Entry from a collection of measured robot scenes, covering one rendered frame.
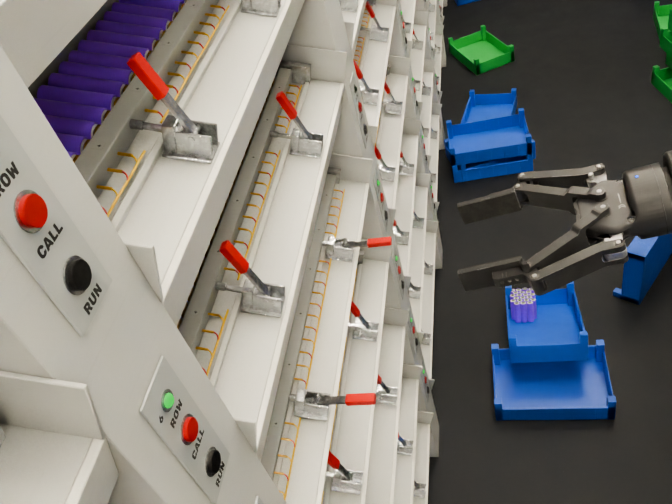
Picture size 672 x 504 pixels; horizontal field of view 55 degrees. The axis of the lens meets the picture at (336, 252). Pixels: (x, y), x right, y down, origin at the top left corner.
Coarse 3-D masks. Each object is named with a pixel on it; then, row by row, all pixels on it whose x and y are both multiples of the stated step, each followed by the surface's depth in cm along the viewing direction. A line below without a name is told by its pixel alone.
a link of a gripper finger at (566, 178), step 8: (584, 168) 73; (592, 168) 73; (600, 168) 72; (520, 176) 77; (528, 176) 77; (536, 176) 76; (544, 176) 75; (552, 176) 75; (560, 176) 74; (568, 176) 74; (576, 176) 73; (584, 176) 73; (536, 184) 78; (544, 184) 76; (552, 184) 76; (560, 184) 75; (568, 184) 75; (576, 184) 74; (584, 184) 74
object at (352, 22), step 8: (344, 0) 112; (352, 0) 112; (360, 0) 117; (344, 8) 113; (352, 8) 113; (360, 8) 114; (344, 16) 112; (352, 16) 112; (360, 16) 114; (352, 24) 100; (360, 24) 118; (352, 32) 101; (352, 40) 101; (352, 48) 104; (352, 56) 107
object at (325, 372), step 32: (352, 160) 106; (352, 192) 107; (352, 224) 101; (320, 288) 91; (352, 288) 92; (320, 320) 87; (320, 352) 83; (320, 384) 80; (288, 448) 74; (320, 448) 74; (320, 480) 71
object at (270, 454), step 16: (320, 208) 100; (320, 224) 97; (320, 240) 95; (304, 272) 90; (304, 288) 88; (304, 304) 86; (304, 320) 84; (288, 352) 80; (304, 352) 82; (288, 368) 78; (288, 384) 77; (288, 400) 76; (272, 416) 74; (272, 432) 72; (272, 448) 71; (272, 464) 70; (272, 480) 70; (288, 480) 70
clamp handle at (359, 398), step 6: (318, 396) 75; (330, 396) 76; (336, 396) 76; (342, 396) 75; (348, 396) 75; (354, 396) 75; (360, 396) 75; (366, 396) 74; (372, 396) 74; (318, 402) 76; (324, 402) 76; (330, 402) 75; (336, 402) 75; (342, 402) 75; (348, 402) 74; (354, 402) 74; (360, 402) 74; (366, 402) 74; (372, 402) 74
